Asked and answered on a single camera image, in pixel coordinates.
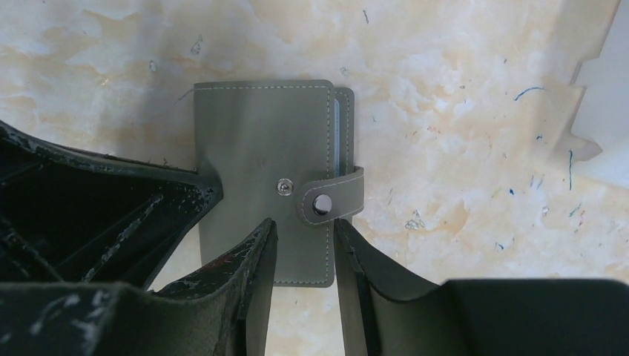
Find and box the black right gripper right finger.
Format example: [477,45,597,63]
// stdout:
[334,220,628,355]

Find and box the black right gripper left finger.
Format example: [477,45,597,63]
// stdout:
[1,219,277,355]

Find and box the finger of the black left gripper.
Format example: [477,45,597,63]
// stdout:
[1,123,223,289]

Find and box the grey card holder wallet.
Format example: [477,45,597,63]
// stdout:
[193,79,365,288]

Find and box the white plastic card tray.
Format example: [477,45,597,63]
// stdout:
[541,1,628,189]

